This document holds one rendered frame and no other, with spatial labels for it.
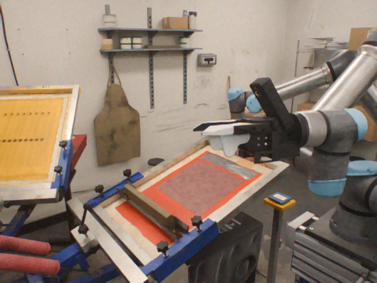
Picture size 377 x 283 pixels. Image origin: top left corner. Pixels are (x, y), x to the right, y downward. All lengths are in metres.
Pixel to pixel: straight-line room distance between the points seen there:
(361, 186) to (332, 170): 0.29
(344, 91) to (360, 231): 0.43
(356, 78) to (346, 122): 0.21
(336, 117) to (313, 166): 0.12
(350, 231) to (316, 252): 0.17
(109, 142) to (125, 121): 0.29
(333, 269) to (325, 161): 0.53
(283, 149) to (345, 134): 0.14
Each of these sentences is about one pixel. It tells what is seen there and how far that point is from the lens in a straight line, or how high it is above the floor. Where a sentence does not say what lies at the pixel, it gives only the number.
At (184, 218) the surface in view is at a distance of 1.36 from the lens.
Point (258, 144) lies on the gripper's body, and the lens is 0.60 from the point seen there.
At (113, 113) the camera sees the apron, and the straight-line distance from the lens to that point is 3.38.
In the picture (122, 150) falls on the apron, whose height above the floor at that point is 0.67.
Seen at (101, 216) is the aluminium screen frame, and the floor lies 1.07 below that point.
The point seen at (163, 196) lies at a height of 1.11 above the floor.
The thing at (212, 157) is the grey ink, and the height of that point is 1.22.
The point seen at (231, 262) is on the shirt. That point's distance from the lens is 1.59.
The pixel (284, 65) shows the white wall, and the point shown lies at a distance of 5.26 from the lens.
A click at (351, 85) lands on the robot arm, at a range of 0.87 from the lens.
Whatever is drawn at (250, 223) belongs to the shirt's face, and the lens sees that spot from 1.64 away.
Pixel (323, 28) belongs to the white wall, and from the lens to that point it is 4.94.
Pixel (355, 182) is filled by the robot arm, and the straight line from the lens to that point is 1.01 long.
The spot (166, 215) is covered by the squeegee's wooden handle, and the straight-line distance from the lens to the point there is 1.23.
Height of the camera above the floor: 1.83
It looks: 18 degrees down
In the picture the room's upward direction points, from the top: straight up
